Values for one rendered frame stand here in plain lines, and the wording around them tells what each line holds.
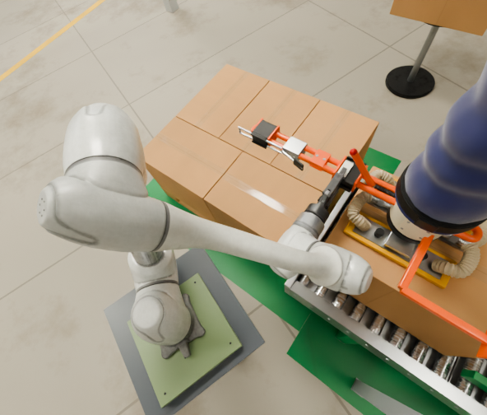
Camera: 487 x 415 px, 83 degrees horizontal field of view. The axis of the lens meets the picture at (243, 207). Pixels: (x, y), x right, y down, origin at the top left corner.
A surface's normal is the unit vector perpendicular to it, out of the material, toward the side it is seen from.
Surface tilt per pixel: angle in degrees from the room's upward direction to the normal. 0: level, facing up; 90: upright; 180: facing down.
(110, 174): 43
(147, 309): 3
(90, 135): 12
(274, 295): 0
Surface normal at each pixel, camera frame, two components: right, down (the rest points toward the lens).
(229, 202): -0.14, -0.44
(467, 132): -0.99, 0.05
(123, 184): 0.71, -0.41
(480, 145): -0.85, 0.44
